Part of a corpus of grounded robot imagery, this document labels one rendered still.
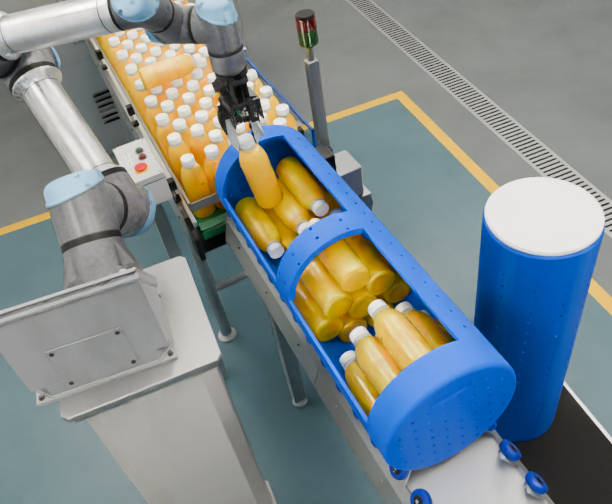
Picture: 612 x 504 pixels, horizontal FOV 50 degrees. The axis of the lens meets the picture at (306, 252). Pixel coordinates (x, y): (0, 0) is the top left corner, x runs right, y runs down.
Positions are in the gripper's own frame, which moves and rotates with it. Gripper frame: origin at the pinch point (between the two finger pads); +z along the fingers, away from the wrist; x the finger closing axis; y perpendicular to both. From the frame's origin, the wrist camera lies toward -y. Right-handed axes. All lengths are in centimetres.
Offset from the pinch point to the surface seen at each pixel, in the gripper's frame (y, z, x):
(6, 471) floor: -42, 128, -111
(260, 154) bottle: 2.5, 3.5, 2.1
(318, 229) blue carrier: 31.2, 5.9, 2.7
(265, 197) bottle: 3.2, 15.6, 0.7
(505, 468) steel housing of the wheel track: 82, 37, 14
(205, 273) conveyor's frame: -54, 86, -14
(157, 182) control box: -27.4, 21.0, -20.5
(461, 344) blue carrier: 71, 7, 11
